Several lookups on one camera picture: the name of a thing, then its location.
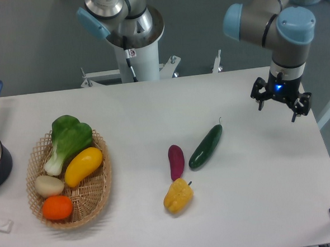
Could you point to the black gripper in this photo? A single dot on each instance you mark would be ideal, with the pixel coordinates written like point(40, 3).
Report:
point(283, 85)

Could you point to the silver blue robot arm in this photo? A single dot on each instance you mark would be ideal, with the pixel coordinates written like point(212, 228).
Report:
point(272, 24)

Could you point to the yellow mango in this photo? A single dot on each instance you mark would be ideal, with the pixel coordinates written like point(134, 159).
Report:
point(85, 163)

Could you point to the woven wicker basket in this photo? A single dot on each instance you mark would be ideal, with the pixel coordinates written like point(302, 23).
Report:
point(88, 198)

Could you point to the green cucumber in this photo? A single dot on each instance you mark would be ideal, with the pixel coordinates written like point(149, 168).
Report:
point(206, 147)

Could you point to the purple sweet potato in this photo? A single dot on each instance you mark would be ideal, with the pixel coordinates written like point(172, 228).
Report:
point(177, 162)

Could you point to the yellow bell pepper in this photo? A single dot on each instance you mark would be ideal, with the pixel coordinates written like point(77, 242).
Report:
point(178, 196)

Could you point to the green bok choy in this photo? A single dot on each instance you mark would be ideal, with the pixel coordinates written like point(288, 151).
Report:
point(69, 136)

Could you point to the orange fruit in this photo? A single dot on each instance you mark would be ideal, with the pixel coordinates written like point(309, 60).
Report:
point(57, 207)

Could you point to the beige potato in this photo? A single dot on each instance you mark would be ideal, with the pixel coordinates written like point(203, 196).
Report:
point(47, 186)

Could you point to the clear plastic item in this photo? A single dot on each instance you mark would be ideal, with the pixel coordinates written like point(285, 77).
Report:
point(6, 225)

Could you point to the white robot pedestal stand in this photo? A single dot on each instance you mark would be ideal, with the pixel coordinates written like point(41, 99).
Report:
point(135, 43)

